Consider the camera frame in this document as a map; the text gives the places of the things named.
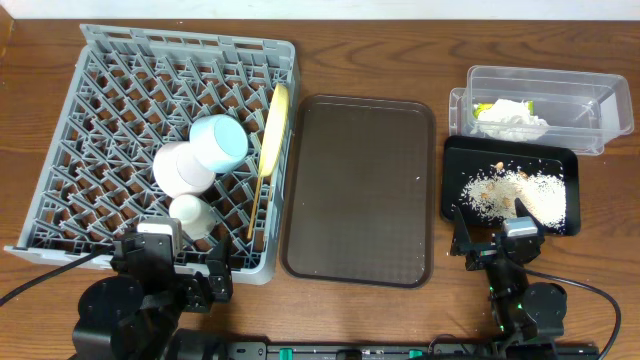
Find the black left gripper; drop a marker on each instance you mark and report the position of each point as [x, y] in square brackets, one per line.
[176, 273]

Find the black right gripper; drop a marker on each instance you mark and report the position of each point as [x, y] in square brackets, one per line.
[489, 252]

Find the white cup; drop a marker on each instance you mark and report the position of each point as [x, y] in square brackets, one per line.
[196, 217]

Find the wooden chopstick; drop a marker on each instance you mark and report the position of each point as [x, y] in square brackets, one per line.
[255, 206]

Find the pink bowl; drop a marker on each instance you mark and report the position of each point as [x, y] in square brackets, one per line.
[178, 172]

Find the white tissue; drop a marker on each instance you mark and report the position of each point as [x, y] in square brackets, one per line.
[511, 121]

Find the light blue bowl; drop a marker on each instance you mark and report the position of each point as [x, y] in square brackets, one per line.
[219, 142]

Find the yellow plate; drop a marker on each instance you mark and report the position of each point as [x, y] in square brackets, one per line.
[274, 131]

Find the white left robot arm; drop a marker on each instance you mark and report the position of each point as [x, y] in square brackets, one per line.
[135, 314]

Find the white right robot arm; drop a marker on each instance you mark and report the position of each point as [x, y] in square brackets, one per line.
[530, 315]

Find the black waste tray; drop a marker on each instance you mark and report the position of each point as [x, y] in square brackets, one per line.
[468, 158]

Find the grey dishwasher rack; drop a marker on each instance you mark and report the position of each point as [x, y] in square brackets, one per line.
[134, 90]

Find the spilled rice pile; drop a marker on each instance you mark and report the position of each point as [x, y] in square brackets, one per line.
[491, 195]

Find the clear plastic bin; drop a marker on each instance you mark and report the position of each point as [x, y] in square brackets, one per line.
[585, 110]

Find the brown serving tray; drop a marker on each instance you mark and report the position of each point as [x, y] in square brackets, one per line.
[361, 202]

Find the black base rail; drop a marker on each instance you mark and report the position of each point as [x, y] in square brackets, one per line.
[350, 350]

